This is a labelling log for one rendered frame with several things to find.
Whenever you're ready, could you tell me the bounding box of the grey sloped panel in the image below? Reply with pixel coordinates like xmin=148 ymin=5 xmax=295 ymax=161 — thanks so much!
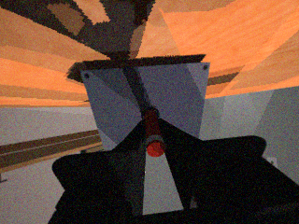
xmin=79 ymin=62 xmax=211 ymax=151

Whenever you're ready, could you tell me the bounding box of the dark red peg with grey band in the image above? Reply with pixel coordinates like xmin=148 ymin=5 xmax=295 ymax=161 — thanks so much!
xmin=144 ymin=110 xmax=165 ymax=157

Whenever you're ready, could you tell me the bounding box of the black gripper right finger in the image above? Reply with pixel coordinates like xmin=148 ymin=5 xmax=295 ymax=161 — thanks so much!
xmin=157 ymin=119 xmax=267 ymax=209

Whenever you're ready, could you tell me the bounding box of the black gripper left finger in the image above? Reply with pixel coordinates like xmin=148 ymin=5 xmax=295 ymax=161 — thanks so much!
xmin=51 ymin=120 xmax=147 ymax=216

